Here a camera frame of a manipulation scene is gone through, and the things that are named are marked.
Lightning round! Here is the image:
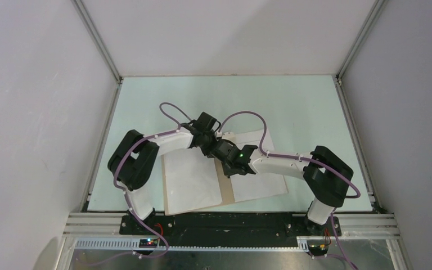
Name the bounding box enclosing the brown cardboard folder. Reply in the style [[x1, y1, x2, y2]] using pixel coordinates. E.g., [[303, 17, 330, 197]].
[[162, 157, 237, 210]]

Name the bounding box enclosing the printed white paper sheet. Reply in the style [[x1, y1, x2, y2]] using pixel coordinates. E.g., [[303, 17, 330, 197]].
[[230, 129, 288, 203]]

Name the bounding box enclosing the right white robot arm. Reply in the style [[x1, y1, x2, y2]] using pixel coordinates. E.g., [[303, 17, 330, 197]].
[[209, 139, 361, 235]]

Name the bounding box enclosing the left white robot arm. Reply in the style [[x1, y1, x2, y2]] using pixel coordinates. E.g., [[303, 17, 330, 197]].
[[107, 112, 222, 234]]

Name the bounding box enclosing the left circuit board with LEDs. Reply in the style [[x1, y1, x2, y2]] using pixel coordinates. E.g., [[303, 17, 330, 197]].
[[138, 238, 159, 249]]

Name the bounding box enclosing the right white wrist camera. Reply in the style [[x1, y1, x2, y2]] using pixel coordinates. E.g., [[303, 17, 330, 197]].
[[215, 131, 236, 143]]

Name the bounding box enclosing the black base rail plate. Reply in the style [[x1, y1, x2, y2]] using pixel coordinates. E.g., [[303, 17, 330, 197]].
[[119, 212, 342, 248]]

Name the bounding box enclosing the right circuit board with wires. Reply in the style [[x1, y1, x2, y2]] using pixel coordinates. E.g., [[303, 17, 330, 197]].
[[307, 241, 330, 257]]

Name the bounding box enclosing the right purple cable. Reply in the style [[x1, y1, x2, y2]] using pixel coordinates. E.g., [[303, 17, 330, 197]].
[[215, 110, 361, 270]]

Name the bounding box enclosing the aluminium frame rail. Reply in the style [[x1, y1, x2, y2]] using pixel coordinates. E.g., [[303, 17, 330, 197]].
[[63, 213, 127, 239]]

